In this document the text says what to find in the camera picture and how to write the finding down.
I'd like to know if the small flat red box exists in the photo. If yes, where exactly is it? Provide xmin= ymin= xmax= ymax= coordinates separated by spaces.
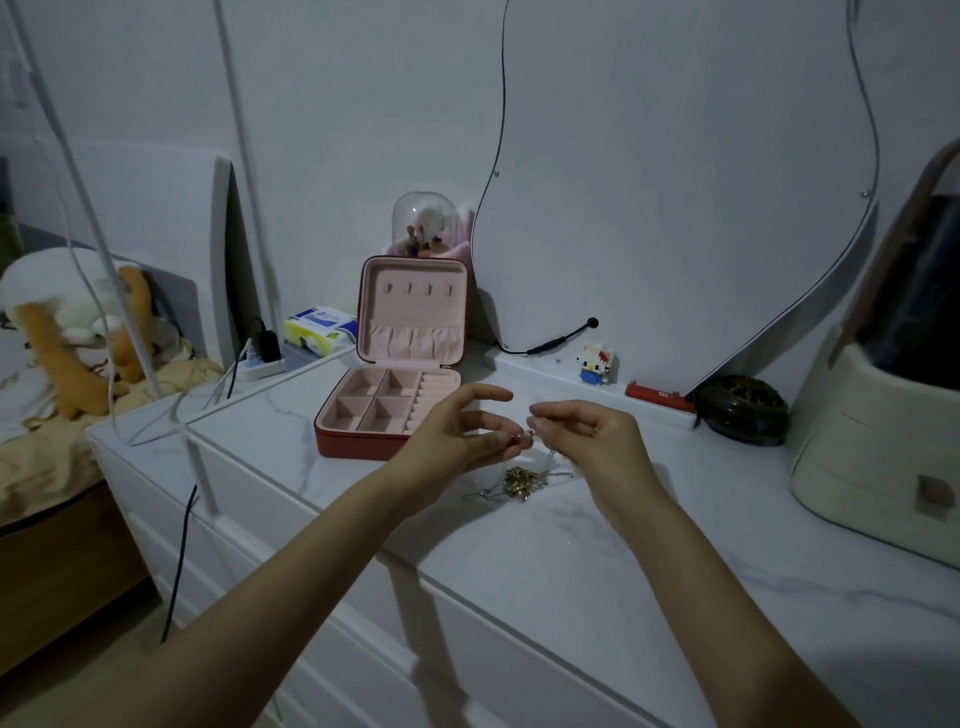
xmin=624 ymin=380 xmax=698 ymax=414

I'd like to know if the pile of gold jewelry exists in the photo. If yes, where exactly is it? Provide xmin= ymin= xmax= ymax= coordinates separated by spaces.
xmin=462 ymin=465 xmax=576 ymax=504

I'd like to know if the person's right hand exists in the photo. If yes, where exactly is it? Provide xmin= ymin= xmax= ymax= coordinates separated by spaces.
xmin=527 ymin=399 xmax=663 ymax=516

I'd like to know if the black mirror power cable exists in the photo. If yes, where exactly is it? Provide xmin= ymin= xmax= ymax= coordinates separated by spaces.
xmin=493 ymin=318 xmax=600 ymax=357

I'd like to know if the white power strip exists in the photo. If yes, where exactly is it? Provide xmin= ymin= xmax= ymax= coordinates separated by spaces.
xmin=234 ymin=352 xmax=288 ymax=383

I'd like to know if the thin silver necklace chain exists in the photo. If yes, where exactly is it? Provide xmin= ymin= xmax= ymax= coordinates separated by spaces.
xmin=510 ymin=427 xmax=576 ymax=485

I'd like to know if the person's left hand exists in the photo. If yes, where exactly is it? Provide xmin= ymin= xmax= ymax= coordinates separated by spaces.
xmin=407 ymin=384 xmax=535 ymax=494

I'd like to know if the thin black cable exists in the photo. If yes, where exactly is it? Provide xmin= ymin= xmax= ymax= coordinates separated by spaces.
xmin=160 ymin=483 xmax=199 ymax=646

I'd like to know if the dark round openwork bowl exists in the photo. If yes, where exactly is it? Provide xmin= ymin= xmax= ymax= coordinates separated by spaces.
xmin=693 ymin=374 xmax=792 ymax=448

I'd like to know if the person's left forearm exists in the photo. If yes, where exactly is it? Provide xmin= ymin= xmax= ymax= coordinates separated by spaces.
xmin=67 ymin=468 xmax=451 ymax=728

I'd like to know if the white drawer dresser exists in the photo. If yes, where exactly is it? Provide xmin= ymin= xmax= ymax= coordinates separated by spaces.
xmin=86 ymin=341 xmax=960 ymax=728

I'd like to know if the bed with beige sheet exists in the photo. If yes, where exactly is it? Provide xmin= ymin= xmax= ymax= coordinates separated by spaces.
xmin=0 ymin=222 xmax=226 ymax=678

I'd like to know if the white hanging cable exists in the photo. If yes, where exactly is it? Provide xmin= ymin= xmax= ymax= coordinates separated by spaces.
xmin=0 ymin=0 xmax=249 ymax=448

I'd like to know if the white orange plush toy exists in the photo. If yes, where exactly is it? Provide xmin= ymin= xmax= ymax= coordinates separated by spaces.
xmin=0 ymin=247 xmax=198 ymax=420

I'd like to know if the pink open jewelry box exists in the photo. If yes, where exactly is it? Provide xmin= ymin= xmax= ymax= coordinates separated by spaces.
xmin=313 ymin=255 xmax=471 ymax=461

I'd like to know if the cream cosmetic organizer case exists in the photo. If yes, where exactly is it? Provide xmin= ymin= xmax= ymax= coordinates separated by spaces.
xmin=786 ymin=138 xmax=960 ymax=569

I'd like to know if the person's right forearm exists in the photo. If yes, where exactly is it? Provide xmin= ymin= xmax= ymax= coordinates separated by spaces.
xmin=592 ymin=483 xmax=864 ymax=728

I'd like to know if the yellow blue tissue pack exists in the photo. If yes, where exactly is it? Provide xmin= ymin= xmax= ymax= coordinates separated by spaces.
xmin=282 ymin=305 xmax=360 ymax=356

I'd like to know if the black charger plug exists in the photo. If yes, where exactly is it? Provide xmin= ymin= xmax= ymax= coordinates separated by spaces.
xmin=250 ymin=318 xmax=283 ymax=366

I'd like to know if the white leaning board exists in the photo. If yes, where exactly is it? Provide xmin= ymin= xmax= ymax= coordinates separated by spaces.
xmin=207 ymin=153 xmax=265 ymax=370

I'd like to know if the irregular frameless wall mirror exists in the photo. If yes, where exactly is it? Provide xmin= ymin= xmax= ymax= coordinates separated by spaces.
xmin=470 ymin=0 xmax=882 ymax=393

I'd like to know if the glass dome brush holder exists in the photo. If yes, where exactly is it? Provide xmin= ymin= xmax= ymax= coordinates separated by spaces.
xmin=385 ymin=190 xmax=477 ymax=261

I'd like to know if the white cat block figure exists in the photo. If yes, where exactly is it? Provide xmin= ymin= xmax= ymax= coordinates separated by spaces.
xmin=575 ymin=342 xmax=618 ymax=387

